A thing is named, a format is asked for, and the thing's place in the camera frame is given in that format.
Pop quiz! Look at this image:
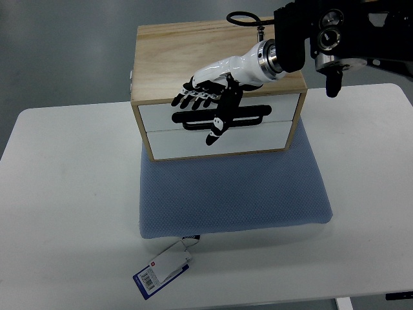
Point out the white table leg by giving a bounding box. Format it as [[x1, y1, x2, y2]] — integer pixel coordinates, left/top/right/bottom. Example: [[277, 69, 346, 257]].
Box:
[[335, 297, 354, 310]]

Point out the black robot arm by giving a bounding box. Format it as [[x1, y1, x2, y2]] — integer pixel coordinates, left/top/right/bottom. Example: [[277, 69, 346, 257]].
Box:
[[227, 1, 412, 98]]

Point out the black drawer handle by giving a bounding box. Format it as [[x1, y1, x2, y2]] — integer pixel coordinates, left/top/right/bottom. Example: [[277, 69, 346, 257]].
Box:
[[172, 105, 272, 130]]

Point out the white hinge on cabinet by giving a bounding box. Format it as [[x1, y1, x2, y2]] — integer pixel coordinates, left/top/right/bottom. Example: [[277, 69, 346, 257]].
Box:
[[129, 70, 133, 94]]

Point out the black object under table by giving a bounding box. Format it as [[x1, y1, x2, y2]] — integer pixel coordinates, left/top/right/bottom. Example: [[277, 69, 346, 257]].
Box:
[[385, 291, 413, 301]]

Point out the wooden drawer cabinet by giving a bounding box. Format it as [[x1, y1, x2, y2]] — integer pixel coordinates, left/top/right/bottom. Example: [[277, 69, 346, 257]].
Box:
[[131, 21, 307, 161]]

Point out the blue grey cushion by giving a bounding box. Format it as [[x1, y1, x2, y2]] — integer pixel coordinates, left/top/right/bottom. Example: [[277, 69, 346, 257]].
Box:
[[139, 123, 333, 239]]

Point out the white blue product tag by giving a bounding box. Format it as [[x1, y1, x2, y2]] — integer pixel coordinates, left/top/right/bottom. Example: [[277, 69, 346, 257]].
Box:
[[133, 241, 192, 300]]

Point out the white drawer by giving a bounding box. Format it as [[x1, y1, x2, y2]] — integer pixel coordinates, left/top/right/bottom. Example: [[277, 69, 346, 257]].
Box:
[[139, 94, 299, 132]]

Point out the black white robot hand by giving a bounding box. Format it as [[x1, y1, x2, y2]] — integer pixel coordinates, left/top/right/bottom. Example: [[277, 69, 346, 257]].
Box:
[[171, 39, 286, 146]]

